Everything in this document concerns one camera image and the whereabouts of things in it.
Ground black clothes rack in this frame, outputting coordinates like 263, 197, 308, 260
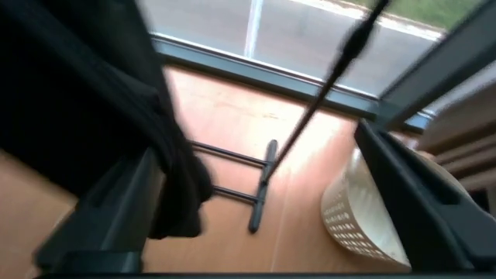
189, 0, 391, 235

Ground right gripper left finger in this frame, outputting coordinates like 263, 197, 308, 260
34, 149, 167, 274

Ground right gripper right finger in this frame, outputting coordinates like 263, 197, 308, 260
354, 118, 496, 272

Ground black garment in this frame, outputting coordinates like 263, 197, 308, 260
0, 0, 214, 240

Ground white laundry basket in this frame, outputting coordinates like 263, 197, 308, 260
320, 145, 472, 272

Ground beige curtain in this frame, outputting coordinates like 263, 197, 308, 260
416, 61, 496, 218

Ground window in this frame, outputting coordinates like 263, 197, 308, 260
137, 0, 496, 135

